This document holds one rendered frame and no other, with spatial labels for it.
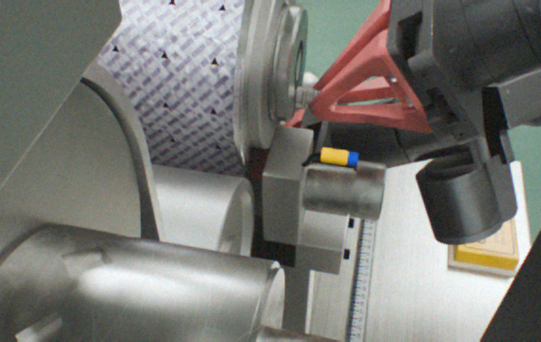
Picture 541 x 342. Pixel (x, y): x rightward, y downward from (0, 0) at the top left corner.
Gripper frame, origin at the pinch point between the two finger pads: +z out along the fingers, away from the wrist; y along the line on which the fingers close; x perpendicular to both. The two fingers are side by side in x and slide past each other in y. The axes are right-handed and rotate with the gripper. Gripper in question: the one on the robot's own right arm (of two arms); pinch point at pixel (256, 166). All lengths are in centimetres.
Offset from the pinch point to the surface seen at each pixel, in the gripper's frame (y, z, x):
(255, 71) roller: -11.4, -11.9, 15.8
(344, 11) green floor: 213, 56, -90
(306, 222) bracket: -10.2, -8.1, 1.7
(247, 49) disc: -11.7, -12.4, 17.4
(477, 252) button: 6.6, -14.2, -25.6
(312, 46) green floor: 182, 66, -85
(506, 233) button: 10.1, -17.2, -27.2
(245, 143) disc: -12.9, -9.6, 12.2
